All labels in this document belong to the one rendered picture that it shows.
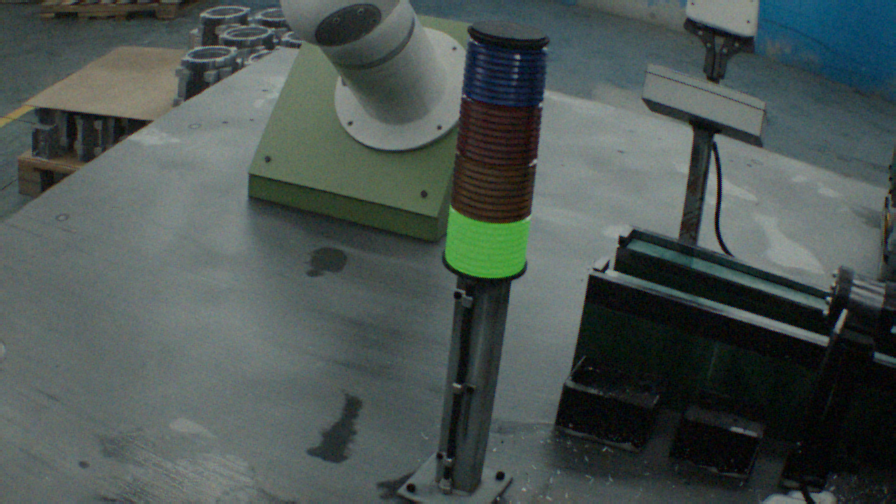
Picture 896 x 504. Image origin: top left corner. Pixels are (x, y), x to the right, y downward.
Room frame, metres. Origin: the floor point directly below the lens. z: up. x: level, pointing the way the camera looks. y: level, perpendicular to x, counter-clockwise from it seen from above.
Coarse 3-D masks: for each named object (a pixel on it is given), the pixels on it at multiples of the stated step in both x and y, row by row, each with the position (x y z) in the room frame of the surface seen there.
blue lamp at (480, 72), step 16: (480, 48) 0.72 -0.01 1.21; (496, 48) 0.72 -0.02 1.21; (512, 48) 0.77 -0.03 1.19; (544, 48) 0.73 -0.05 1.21; (480, 64) 0.72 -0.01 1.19; (496, 64) 0.72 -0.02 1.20; (512, 64) 0.72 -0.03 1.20; (528, 64) 0.72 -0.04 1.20; (544, 64) 0.73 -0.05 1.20; (464, 80) 0.74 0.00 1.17; (480, 80) 0.72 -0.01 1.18; (496, 80) 0.72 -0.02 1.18; (512, 80) 0.72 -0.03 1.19; (528, 80) 0.72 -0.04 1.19; (544, 80) 0.74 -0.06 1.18; (480, 96) 0.72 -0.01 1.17; (496, 96) 0.72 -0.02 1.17; (512, 96) 0.72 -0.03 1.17; (528, 96) 0.72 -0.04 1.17
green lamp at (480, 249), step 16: (448, 224) 0.74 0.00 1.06; (464, 224) 0.72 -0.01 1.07; (480, 224) 0.72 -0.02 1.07; (496, 224) 0.72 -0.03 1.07; (512, 224) 0.72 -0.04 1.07; (528, 224) 0.74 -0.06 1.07; (448, 240) 0.74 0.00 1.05; (464, 240) 0.72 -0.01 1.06; (480, 240) 0.72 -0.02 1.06; (496, 240) 0.72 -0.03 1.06; (512, 240) 0.72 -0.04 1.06; (448, 256) 0.73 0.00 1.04; (464, 256) 0.72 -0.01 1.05; (480, 256) 0.72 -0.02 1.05; (496, 256) 0.72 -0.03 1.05; (512, 256) 0.72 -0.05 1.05; (464, 272) 0.72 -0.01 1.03; (480, 272) 0.72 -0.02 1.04; (496, 272) 0.72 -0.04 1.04; (512, 272) 0.73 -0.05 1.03
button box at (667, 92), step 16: (656, 80) 1.22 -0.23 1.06; (672, 80) 1.21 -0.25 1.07; (688, 80) 1.20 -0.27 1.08; (704, 80) 1.20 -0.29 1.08; (656, 96) 1.21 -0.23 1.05; (672, 96) 1.20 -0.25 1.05; (688, 96) 1.19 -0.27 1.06; (704, 96) 1.19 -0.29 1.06; (720, 96) 1.18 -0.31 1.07; (736, 96) 1.18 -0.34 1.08; (656, 112) 1.26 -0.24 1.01; (672, 112) 1.22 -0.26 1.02; (688, 112) 1.18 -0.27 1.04; (704, 112) 1.18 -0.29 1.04; (720, 112) 1.17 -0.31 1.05; (736, 112) 1.17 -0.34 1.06; (752, 112) 1.16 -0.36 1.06; (720, 128) 1.19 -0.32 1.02; (736, 128) 1.16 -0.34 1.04; (752, 128) 1.15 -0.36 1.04; (752, 144) 1.20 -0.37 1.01
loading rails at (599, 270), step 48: (624, 240) 1.04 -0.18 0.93; (672, 240) 1.05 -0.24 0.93; (624, 288) 0.93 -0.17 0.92; (672, 288) 1.01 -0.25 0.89; (720, 288) 0.99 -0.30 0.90; (768, 288) 0.97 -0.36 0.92; (816, 288) 0.97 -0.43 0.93; (624, 336) 0.93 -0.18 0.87; (672, 336) 0.91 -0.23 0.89; (720, 336) 0.89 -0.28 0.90; (768, 336) 0.86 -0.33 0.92; (816, 336) 0.87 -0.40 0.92; (672, 384) 0.90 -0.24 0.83; (720, 384) 0.88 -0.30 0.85; (768, 384) 0.86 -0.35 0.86; (864, 384) 0.81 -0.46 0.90; (768, 432) 0.85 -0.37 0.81; (864, 432) 0.80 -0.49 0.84
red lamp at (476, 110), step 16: (464, 96) 0.73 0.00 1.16; (464, 112) 0.73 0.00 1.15; (480, 112) 0.72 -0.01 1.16; (496, 112) 0.72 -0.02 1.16; (512, 112) 0.72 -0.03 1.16; (528, 112) 0.72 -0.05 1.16; (464, 128) 0.73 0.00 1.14; (480, 128) 0.72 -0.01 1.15; (496, 128) 0.72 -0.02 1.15; (512, 128) 0.72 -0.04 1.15; (528, 128) 0.72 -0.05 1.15; (464, 144) 0.73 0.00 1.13; (480, 144) 0.72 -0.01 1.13; (496, 144) 0.72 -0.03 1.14; (512, 144) 0.72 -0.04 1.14; (528, 144) 0.73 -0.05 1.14; (480, 160) 0.72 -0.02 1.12; (496, 160) 0.72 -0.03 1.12; (512, 160) 0.72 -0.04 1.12; (528, 160) 0.73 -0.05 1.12
